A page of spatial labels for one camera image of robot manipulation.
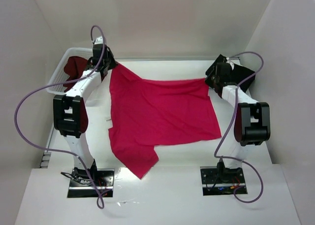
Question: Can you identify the pink t shirt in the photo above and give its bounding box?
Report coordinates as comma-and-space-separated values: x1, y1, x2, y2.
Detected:
109, 64, 221, 178

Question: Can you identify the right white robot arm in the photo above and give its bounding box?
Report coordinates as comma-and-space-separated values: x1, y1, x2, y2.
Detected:
205, 54, 271, 183

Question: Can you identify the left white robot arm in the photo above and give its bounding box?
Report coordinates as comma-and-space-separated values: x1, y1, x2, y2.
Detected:
53, 42, 117, 185

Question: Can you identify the black folded t shirt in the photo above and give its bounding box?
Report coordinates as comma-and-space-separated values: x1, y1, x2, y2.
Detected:
231, 64, 255, 92

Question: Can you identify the dark red t shirt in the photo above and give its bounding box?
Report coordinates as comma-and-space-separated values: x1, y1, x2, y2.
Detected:
63, 56, 88, 82

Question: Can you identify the white plastic basket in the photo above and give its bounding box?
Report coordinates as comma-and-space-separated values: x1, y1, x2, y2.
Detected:
47, 48, 111, 107

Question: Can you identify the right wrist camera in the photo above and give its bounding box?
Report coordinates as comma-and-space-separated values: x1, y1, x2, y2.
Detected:
226, 58, 235, 70

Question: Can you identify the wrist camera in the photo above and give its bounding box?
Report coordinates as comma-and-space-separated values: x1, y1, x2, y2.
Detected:
93, 36, 103, 45
226, 58, 235, 70

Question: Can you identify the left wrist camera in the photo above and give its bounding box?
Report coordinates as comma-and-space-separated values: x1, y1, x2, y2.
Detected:
93, 36, 103, 45

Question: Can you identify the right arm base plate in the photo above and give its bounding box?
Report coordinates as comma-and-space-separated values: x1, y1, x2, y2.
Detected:
200, 166, 248, 196

